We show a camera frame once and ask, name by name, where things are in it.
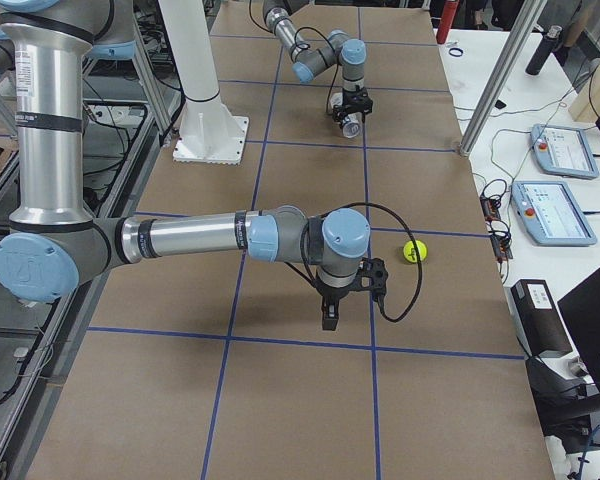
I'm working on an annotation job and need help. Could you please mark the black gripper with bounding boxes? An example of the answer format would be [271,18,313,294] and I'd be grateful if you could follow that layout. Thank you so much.
[315,278,366,330]
[332,88,373,125]

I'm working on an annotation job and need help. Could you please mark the white blue tennis ball can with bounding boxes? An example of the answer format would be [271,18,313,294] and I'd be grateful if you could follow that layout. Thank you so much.
[329,93,361,139]

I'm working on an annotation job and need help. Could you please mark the yellow tennis ball Wilson logo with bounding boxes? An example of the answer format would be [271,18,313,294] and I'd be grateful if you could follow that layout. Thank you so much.
[402,240,428,264]

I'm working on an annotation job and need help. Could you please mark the red bottle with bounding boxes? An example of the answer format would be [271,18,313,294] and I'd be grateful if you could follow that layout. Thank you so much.
[436,0,458,45]

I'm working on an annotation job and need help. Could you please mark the small electronics board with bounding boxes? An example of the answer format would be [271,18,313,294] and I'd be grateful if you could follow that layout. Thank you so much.
[479,193,513,264]

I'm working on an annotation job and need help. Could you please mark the black bottle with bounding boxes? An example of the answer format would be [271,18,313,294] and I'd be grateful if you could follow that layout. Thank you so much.
[525,25,563,76]

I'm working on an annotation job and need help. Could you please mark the black box with label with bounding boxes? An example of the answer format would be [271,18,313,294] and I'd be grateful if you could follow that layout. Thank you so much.
[510,279,573,358]

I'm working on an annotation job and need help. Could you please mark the far teach pendant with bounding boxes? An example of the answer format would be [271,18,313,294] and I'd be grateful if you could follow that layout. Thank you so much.
[531,124,599,180]

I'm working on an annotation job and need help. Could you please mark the teach pendant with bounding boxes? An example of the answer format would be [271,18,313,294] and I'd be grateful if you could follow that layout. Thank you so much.
[511,181,597,247]
[531,124,599,180]

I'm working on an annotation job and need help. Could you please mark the near teach pendant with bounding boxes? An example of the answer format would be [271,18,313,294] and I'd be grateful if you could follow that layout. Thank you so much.
[511,181,597,247]

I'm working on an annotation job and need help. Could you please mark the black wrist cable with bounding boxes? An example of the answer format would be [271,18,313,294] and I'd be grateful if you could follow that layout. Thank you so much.
[299,201,428,323]

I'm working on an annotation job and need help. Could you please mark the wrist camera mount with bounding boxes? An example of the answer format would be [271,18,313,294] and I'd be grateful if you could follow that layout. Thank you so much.
[359,258,389,305]

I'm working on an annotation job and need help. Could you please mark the white camera mast base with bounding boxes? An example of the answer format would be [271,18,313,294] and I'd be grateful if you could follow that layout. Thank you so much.
[159,0,249,165]

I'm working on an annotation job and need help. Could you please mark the aluminium frame post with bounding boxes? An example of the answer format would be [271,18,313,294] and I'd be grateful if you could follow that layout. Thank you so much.
[458,0,547,157]

